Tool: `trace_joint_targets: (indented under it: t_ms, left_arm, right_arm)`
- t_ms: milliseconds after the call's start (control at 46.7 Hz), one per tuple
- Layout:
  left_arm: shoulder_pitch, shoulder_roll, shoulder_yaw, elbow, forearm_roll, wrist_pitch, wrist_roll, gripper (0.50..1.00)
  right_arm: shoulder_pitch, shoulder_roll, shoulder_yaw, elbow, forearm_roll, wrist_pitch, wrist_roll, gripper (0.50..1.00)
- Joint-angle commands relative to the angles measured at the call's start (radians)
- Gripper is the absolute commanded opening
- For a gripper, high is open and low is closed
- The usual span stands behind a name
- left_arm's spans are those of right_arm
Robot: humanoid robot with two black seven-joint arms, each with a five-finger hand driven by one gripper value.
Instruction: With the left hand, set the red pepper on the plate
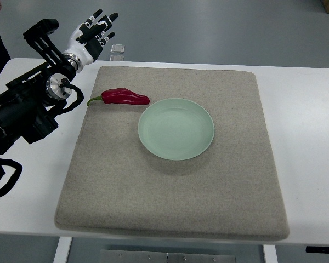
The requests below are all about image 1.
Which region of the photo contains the white table leg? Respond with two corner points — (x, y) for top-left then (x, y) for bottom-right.
(53, 237), (72, 263)
(263, 244), (278, 263)

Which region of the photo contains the red pepper with green stem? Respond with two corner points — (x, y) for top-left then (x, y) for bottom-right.
(87, 88), (150, 106)

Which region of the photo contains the clear floor socket cover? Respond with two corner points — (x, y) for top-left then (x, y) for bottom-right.
(110, 44), (125, 54)

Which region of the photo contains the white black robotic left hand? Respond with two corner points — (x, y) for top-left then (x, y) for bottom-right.
(64, 9), (118, 68)

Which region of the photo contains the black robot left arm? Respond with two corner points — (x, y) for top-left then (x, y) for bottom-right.
(0, 19), (84, 198)

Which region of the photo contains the black table control panel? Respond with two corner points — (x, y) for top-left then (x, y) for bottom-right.
(305, 246), (329, 254)

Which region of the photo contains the white right table leg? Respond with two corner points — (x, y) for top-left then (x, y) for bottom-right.
(263, 244), (278, 263)

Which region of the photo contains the pale green plate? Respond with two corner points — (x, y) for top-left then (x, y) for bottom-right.
(138, 98), (215, 161)

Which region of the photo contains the beige felt mat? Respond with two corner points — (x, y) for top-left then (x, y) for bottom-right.
(55, 66), (290, 241)

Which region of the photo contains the metal table base plate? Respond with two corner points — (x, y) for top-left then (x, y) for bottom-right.
(99, 250), (236, 263)

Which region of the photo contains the white left table leg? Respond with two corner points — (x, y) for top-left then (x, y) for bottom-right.
(53, 237), (72, 263)

